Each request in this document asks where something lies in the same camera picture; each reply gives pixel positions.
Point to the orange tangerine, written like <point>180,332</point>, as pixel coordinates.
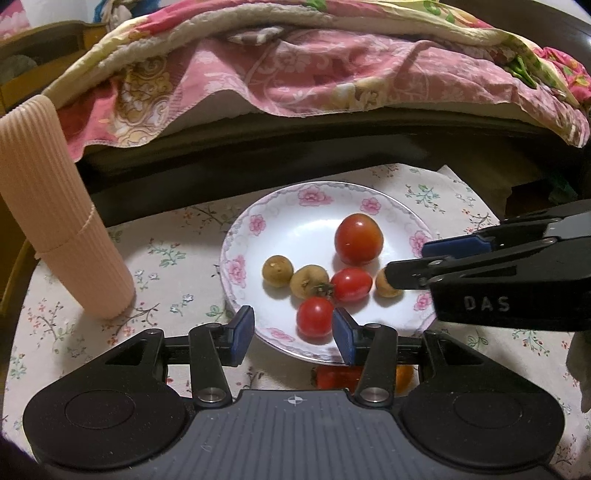
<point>407,379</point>

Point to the red cherry tomato with stem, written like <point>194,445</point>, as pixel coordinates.
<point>314,318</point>

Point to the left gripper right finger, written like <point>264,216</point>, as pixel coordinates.
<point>374,347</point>

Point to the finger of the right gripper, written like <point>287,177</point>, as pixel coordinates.
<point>507,240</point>
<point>479,273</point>

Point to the large red tomato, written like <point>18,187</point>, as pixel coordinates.
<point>358,240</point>

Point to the small brown longan on plate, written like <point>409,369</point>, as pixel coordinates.
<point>277,271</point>

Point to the pink cloth covered box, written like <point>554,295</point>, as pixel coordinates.
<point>13,19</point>

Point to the pink floral quilt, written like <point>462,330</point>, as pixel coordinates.
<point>199,61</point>

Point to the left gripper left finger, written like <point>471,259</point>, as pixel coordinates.
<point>212,346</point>

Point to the floral tablecloth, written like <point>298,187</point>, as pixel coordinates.
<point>174,260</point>

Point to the dark bed frame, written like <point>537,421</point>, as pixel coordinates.
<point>514,166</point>

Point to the white floral plate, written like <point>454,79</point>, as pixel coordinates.
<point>299,224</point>

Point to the brown longan fruit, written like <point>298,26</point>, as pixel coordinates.
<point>309,281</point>

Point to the red oval cherry tomato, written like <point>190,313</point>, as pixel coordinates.
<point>351,284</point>

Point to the pink ribbed cylinder container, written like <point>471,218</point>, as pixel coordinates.
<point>45,194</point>

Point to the clothes pile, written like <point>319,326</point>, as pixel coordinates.
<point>112,13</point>

